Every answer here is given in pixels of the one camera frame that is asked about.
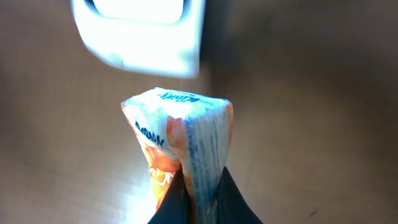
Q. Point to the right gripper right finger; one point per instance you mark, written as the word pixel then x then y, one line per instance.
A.
pixel 231 206

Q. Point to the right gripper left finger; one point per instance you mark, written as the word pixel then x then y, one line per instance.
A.
pixel 175 207

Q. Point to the orange Kleenex tissue pack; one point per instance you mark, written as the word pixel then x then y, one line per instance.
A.
pixel 185 131

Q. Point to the white barcode scanner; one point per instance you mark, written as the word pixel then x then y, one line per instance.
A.
pixel 154 37

